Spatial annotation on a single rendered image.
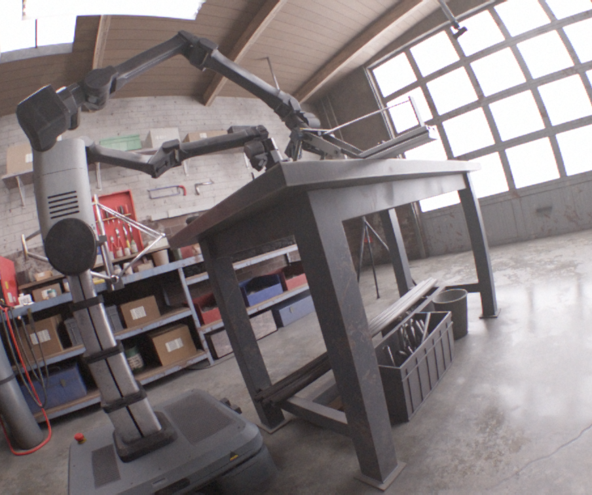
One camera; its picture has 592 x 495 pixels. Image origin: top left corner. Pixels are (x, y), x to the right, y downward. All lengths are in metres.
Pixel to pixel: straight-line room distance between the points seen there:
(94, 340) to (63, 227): 0.33
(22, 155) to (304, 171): 2.72
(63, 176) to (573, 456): 1.59
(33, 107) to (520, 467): 1.55
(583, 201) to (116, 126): 5.01
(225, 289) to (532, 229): 3.35
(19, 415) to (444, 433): 2.14
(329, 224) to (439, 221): 3.41
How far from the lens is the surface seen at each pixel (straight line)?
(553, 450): 1.01
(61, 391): 2.29
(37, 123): 0.83
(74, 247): 0.87
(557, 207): 3.71
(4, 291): 2.45
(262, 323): 2.54
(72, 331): 2.18
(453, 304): 1.56
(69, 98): 0.86
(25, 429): 2.14
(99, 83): 0.87
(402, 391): 1.08
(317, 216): 0.61
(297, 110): 1.07
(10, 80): 3.23
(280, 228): 0.73
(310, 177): 0.54
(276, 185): 0.52
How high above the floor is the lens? 0.75
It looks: 2 degrees down
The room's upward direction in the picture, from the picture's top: 16 degrees counter-clockwise
